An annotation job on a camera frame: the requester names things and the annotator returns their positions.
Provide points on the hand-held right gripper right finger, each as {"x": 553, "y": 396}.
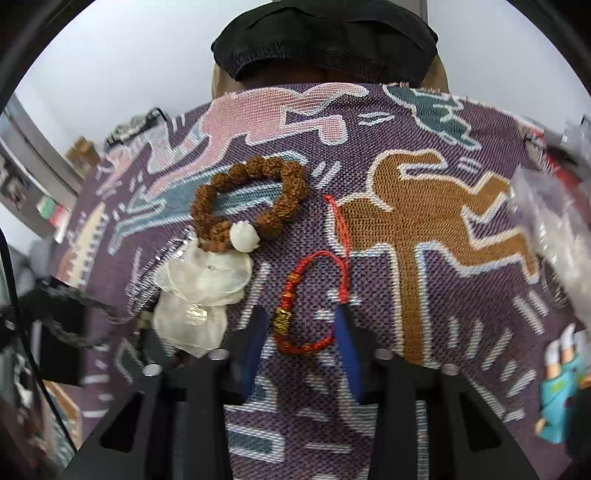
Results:
{"x": 349, "y": 357}

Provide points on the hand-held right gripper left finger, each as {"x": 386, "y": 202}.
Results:
{"x": 251, "y": 362}

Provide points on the white organza pouch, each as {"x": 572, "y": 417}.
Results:
{"x": 203, "y": 281}

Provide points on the printed woven blanket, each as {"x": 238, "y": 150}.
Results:
{"x": 314, "y": 152}

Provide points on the teal toy figure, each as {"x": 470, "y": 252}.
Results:
{"x": 558, "y": 392}

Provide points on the clear plastic bag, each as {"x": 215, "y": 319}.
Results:
{"x": 549, "y": 217}

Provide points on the black shoe rack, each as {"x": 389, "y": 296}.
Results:
{"x": 131, "y": 127}

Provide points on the cardboard box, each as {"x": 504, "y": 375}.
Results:
{"x": 83, "y": 154}

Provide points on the black jacket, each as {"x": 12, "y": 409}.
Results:
{"x": 323, "y": 37}

